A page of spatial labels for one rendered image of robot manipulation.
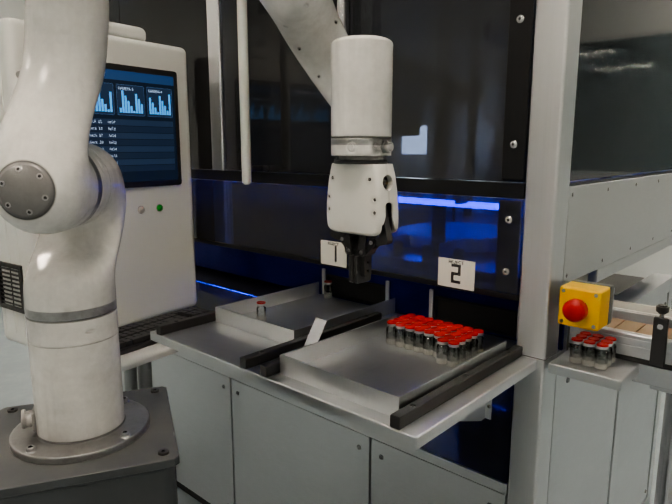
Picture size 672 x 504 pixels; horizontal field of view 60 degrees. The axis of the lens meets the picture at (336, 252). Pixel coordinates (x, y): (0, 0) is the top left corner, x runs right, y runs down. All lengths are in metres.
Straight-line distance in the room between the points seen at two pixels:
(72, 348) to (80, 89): 0.34
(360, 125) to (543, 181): 0.44
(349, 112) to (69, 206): 0.37
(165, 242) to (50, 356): 0.87
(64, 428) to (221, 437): 1.11
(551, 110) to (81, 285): 0.81
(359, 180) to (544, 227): 0.44
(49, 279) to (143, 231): 0.82
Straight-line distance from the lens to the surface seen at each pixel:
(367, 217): 0.79
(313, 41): 0.87
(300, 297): 1.53
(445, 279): 1.22
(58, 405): 0.90
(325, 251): 1.42
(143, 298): 1.67
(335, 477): 1.62
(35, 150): 0.79
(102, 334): 0.87
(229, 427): 1.92
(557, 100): 1.10
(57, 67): 0.83
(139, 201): 1.63
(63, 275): 0.85
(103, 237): 0.90
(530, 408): 1.21
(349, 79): 0.78
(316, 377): 0.98
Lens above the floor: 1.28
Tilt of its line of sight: 10 degrees down
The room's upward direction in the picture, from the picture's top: straight up
